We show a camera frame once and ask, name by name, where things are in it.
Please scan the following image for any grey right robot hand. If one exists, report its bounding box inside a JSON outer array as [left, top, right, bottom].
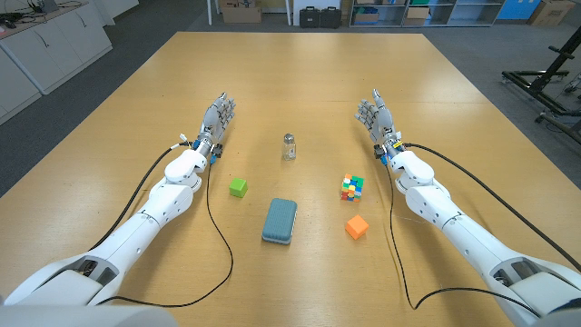
[[354, 88, 398, 146]]

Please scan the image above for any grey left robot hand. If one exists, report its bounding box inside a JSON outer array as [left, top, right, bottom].
[[198, 92, 237, 146]]

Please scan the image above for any green magnetic block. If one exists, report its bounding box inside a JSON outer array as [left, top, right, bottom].
[[228, 177, 249, 199]]

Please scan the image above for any orange magnetic block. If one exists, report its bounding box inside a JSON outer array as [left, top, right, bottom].
[[345, 213, 369, 241]]

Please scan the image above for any multicoloured rubiks cube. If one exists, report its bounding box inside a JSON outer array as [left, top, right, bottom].
[[340, 173, 365, 203]]

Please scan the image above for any glass salt shaker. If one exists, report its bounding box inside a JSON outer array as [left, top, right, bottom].
[[282, 133, 298, 162]]

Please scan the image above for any large cardboard box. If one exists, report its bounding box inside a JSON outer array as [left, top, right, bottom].
[[221, 3, 263, 25]]

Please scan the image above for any small cardboard box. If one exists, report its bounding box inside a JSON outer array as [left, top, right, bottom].
[[402, 6, 430, 27]]

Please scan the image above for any black hard case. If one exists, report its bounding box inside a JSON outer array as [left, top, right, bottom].
[[320, 5, 342, 29], [299, 5, 321, 29]]

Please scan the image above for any blue-grey sponge block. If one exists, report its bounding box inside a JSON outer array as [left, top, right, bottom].
[[261, 197, 299, 246]]

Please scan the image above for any white shelf unit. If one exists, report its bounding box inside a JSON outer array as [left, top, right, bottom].
[[349, 0, 506, 28]]

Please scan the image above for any blue panel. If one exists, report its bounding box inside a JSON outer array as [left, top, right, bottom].
[[497, 0, 542, 21]]

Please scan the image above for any white cabinet row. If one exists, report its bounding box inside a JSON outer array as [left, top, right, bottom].
[[0, 0, 113, 126]]

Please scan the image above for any black metal stand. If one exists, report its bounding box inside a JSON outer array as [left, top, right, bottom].
[[501, 26, 581, 146]]

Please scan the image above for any printed cardboard box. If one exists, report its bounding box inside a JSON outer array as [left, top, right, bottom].
[[527, 0, 576, 27]]

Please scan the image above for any white table frame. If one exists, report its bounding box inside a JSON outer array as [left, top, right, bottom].
[[206, 0, 292, 27]]

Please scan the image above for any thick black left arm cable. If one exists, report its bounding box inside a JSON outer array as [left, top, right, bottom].
[[88, 142, 191, 252]]

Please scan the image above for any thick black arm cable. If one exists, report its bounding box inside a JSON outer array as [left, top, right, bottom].
[[402, 142, 581, 273], [88, 142, 191, 252]]

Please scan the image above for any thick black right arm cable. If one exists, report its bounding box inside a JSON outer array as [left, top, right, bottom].
[[402, 142, 581, 273]]

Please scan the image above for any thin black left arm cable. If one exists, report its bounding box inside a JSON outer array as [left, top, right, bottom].
[[95, 161, 235, 309]]

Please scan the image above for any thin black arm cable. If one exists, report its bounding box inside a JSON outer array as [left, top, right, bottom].
[[95, 161, 235, 309], [384, 158, 542, 318]]

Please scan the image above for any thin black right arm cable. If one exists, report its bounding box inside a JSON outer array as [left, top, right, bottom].
[[384, 158, 542, 318]]

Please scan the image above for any black cable tangle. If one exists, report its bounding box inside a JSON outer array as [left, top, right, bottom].
[[0, 12, 29, 29]]

